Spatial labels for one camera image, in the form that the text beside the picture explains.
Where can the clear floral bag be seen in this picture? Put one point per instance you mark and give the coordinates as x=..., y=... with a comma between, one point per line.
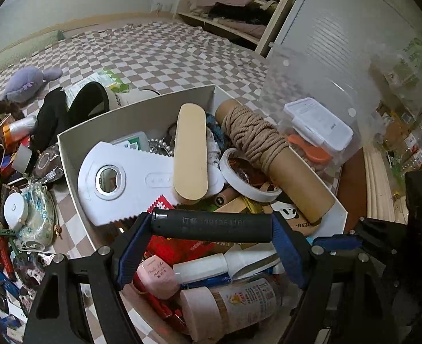
x=40, y=200

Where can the beige oval block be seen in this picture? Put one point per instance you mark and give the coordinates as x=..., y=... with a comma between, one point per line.
x=191, y=150

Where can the white shoe box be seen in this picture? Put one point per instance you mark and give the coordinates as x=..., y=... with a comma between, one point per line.
x=142, y=114

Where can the white round tape measure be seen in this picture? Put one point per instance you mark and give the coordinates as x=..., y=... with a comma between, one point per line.
x=15, y=209

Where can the red pen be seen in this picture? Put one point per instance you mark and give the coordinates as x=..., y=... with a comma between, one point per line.
x=160, y=308

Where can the white tape roll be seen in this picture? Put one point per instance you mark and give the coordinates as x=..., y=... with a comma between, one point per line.
x=254, y=193

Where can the white plastic serrated tool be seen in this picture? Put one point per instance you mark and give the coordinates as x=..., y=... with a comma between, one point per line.
x=153, y=165

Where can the silver orange tube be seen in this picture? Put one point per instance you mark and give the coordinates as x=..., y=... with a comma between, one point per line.
x=21, y=127

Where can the black lighter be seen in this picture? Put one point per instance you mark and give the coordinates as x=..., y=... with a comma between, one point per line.
x=211, y=225

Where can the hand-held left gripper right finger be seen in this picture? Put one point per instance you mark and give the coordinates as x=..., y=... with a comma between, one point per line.
x=289, y=254

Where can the orange plastic item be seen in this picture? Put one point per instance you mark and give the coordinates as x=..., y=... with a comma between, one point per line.
x=311, y=152

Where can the toothpick jar with pink lid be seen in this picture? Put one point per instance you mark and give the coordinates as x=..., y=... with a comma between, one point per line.
x=239, y=301

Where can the white tube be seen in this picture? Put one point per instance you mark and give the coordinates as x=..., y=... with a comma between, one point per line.
x=200, y=267

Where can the grey tape roll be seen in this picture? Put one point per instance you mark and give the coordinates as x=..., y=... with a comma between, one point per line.
x=23, y=159

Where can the green tissue packet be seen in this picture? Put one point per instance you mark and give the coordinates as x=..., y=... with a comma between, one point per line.
x=116, y=84

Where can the wooden wardrobe shelf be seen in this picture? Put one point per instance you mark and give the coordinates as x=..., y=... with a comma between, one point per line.
x=279, y=18

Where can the purple plush toy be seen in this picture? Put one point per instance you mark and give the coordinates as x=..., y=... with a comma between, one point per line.
x=24, y=84

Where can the green white small box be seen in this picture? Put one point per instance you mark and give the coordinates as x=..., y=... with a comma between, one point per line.
x=134, y=141

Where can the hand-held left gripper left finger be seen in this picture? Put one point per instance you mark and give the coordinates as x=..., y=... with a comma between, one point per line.
x=132, y=254

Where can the panda wooden coaster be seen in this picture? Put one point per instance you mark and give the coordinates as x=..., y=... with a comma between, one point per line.
x=289, y=215

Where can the red lighter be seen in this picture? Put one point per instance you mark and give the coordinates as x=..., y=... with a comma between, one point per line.
x=6, y=258

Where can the small wooden tube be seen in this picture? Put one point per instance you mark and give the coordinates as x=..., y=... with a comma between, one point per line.
x=225, y=196

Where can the white wall socket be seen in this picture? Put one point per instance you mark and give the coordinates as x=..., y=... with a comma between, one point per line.
x=159, y=6

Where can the dark blue scrunchie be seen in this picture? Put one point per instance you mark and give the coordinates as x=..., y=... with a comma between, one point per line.
x=214, y=132

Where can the pink bottle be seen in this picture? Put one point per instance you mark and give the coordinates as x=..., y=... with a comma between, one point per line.
x=157, y=276

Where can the red packet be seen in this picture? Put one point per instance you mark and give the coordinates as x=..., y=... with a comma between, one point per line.
x=168, y=202

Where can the dark clothes pile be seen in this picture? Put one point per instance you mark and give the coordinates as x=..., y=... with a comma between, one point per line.
x=239, y=14

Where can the white lidded container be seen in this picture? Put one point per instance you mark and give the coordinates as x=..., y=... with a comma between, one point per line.
x=318, y=122

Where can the clear plastic bin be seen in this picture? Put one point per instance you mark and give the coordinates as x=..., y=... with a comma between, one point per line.
x=304, y=79

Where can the brown fur item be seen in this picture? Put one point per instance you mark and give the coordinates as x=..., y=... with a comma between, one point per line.
x=3, y=111

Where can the cardboard tube with twine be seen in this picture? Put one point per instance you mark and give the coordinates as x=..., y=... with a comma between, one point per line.
x=304, y=182

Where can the wooden slatted board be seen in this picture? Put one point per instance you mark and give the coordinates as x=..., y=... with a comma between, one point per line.
x=379, y=186

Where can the black cloth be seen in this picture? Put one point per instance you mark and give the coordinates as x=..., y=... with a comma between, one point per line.
x=49, y=122

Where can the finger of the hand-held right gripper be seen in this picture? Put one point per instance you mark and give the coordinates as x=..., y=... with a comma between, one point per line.
x=336, y=243

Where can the clear bag with dark item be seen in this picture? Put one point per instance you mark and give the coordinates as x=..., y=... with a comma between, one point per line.
x=48, y=163

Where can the green bolster pillow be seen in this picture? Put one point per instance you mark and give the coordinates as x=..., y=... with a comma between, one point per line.
x=17, y=52

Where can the white labelled bottle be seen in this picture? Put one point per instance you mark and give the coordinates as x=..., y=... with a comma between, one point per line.
x=246, y=259

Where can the white slatted door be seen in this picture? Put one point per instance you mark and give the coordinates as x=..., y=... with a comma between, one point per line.
x=339, y=18

